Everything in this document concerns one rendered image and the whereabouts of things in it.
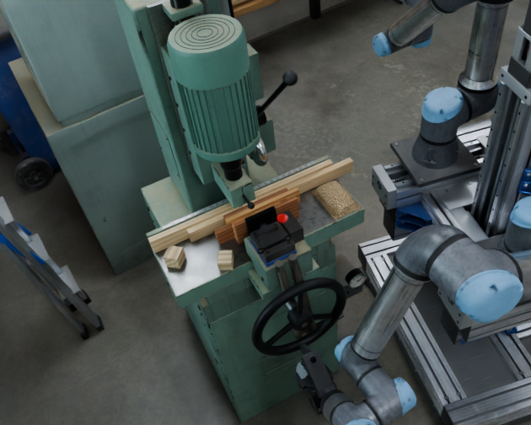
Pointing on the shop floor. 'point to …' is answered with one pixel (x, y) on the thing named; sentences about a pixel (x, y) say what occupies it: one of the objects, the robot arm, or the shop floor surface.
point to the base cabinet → (251, 357)
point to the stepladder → (34, 245)
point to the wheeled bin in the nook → (13, 104)
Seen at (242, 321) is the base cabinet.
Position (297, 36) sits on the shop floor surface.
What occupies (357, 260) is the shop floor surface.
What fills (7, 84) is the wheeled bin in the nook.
